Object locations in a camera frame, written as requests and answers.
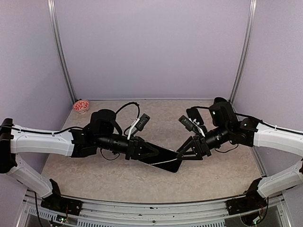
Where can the left aluminium frame post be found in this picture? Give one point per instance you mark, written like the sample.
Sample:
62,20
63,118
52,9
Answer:
60,51

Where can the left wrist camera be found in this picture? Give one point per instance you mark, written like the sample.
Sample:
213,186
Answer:
138,125

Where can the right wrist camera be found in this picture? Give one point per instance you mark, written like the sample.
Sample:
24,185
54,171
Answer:
193,125

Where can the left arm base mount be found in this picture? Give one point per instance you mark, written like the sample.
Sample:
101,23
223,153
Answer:
56,202

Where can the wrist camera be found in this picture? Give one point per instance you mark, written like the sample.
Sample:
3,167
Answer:
138,125
193,125

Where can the blue-edged smartphone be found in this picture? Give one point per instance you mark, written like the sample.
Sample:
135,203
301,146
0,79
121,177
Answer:
163,152

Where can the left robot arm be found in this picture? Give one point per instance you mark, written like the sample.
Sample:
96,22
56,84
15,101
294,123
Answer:
102,132

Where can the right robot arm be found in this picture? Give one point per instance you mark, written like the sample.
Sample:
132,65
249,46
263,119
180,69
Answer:
250,132

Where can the aluminium frame post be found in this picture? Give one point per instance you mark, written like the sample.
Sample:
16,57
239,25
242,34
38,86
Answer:
60,51
245,50

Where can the red white patterned bowl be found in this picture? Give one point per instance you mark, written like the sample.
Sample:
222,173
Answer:
81,106

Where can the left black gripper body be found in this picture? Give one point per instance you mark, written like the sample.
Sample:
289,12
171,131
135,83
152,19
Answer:
131,150

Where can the front aluminium rail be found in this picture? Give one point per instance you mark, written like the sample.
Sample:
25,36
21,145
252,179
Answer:
96,213

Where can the clear magsafe case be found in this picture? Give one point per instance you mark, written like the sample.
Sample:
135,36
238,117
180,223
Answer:
170,164

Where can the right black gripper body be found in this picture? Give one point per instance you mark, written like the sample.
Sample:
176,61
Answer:
203,146

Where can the dark green cup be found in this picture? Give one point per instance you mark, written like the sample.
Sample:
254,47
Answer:
219,99

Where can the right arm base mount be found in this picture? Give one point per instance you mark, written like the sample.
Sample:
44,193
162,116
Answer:
251,201

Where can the right aluminium frame post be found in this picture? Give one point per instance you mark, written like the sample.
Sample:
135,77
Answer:
245,50

